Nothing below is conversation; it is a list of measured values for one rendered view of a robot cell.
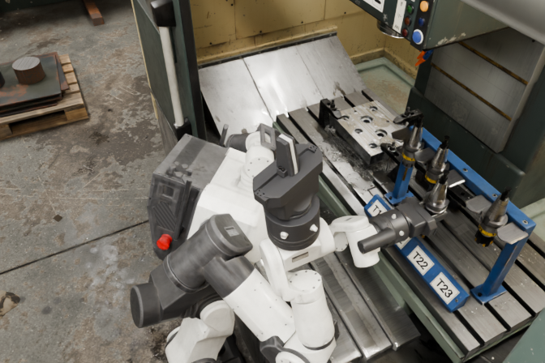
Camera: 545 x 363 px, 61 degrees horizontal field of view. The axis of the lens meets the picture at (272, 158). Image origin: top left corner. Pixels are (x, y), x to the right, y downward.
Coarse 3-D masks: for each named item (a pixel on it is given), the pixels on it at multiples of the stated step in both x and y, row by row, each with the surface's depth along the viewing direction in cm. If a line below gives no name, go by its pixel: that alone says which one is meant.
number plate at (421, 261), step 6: (414, 252) 148; (420, 252) 146; (414, 258) 147; (420, 258) 146; (426, 258) 144; (414, 264) 147; (420, 264) 145; (426, 264) 144; (432, 264) 143; (420, 270) 145; (426, 270) 144
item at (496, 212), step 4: (496, 200) 118; (500, 200) 117; (504, 200) 116; (508, 200) 116; (492, 204) 120; (496, 204) 118; (500, 204) 117; (504, 204) 117; (492, 208) 119; (496, 208) 118; (500, 208) 118; (504, 208) 118; (488, 212) 121; (492, 212) 119; (496, 212) 119; (500, 212) 118; (504, 212) 119; (488, 216) 121; (492, 216) 120; (496, 216) 119; (500, 216) 119; (492, 220) 120; (496, 220) 120; (500, 220) 120
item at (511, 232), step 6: (510, 222) 121; (498, 228) 120; (504, 228) 120; (510, 228) 120; (516, 228) 120; (498, 234) 118; (504, 234) 118; (510, 234) 118; (516, 234) 118; (522, 234) 118; (504, 240) 117; (510, 240) 117; (516, 240) 117
